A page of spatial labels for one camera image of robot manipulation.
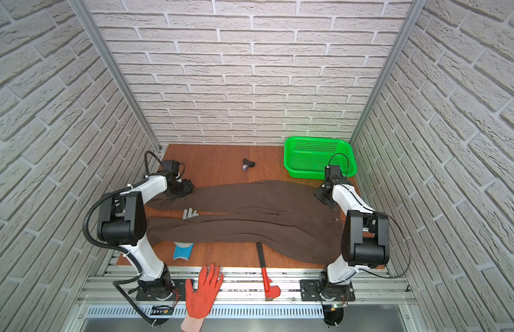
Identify grey blue work glove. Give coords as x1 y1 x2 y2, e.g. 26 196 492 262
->
173 207 199 261

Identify brown trousers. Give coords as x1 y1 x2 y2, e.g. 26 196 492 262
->
146 180 343 264

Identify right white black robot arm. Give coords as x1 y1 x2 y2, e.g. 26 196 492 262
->
315 180 390 293

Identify green plastic basket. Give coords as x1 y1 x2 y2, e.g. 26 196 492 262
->
284 136 358 180

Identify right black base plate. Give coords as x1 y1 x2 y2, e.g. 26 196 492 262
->
300 279 356 303

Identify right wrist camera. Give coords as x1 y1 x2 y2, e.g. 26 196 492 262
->
325 165 343 183

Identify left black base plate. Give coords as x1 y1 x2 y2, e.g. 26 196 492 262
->
135 279 186 302

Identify small black clamp part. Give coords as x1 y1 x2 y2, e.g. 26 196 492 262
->
242 159 255 171

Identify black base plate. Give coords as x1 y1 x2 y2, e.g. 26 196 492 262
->
300 279 356 303
135 279 186 302

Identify aluminium mounting rail frame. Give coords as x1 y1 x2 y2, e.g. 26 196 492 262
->
63 264 426 331

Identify right thin black cable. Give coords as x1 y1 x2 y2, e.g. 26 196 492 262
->
328 152 411 279

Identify red black pipe wrench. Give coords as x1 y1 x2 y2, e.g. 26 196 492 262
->
256 242 281 301

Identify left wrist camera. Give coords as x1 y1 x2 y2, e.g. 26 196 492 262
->
161 160 179 176

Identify left black corrugated cable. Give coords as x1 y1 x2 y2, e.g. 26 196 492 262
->
82 150 166 326

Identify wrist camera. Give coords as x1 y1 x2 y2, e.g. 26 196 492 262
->
161 160 179 176
325 165 343 183

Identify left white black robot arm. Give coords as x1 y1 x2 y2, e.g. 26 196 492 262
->
97 171 195 295

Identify red work glove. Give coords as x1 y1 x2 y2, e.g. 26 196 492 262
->
185 264 224 319

